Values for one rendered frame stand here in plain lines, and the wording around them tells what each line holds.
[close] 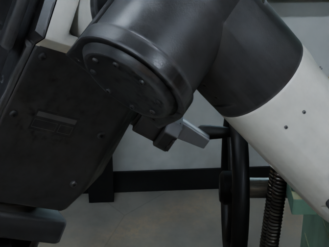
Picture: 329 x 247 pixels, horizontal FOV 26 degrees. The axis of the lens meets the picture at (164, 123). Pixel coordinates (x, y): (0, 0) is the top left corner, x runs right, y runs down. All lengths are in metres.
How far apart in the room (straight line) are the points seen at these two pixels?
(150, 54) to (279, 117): 0.14
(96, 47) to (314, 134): 0.20
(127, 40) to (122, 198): 2.27
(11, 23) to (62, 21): 0.04
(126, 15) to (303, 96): 0.16
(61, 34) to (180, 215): 2.07
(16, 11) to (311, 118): 0.26
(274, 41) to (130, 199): 2.22
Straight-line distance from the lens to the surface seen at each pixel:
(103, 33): 0.51
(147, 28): 0.50
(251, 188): 1.25
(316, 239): 1.45
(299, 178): 0.62
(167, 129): 1.11
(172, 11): 0.51
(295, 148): 0.60
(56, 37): 0.62
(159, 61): 0.49
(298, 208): 1.15
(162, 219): 2.63
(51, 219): 0.79
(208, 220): 2.63
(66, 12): 0.62
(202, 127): 1.19
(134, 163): 2.74
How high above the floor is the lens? 1.47
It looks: 26 degrees down
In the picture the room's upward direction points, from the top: straight up
